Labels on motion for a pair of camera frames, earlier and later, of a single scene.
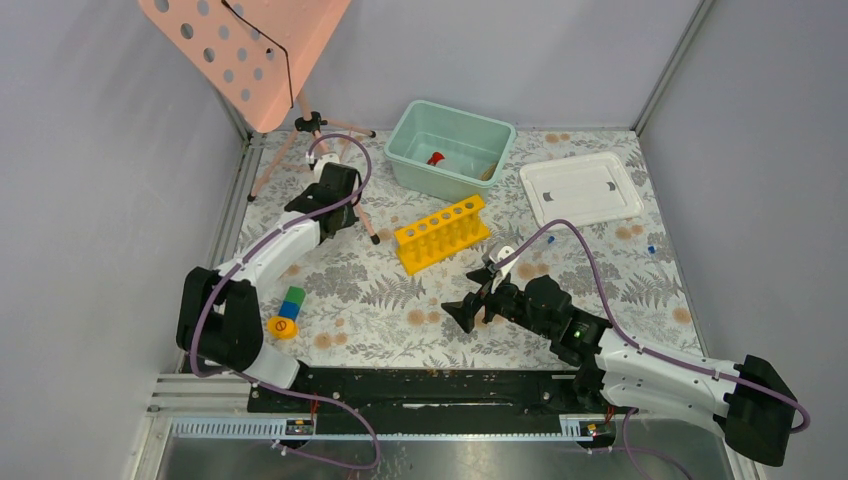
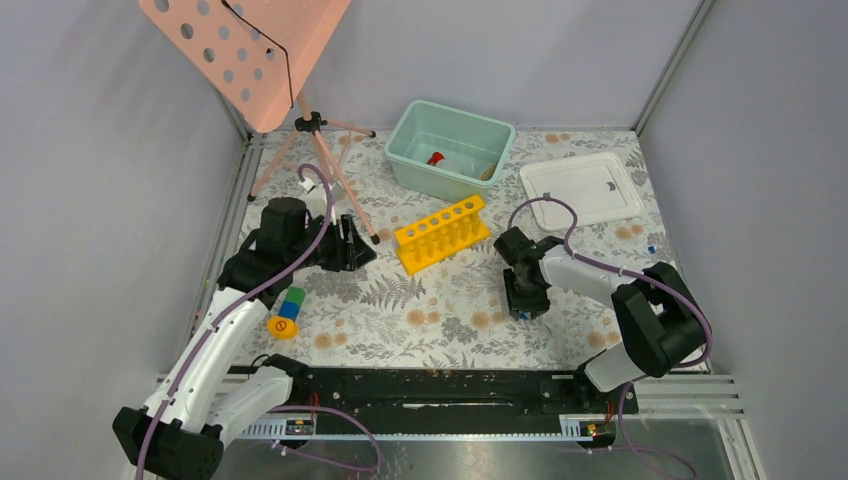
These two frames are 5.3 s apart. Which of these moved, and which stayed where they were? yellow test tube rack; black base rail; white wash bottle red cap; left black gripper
Moved: left black gripper
Stayed: yellow test tube rack; black base rail; white wash bottle red cap
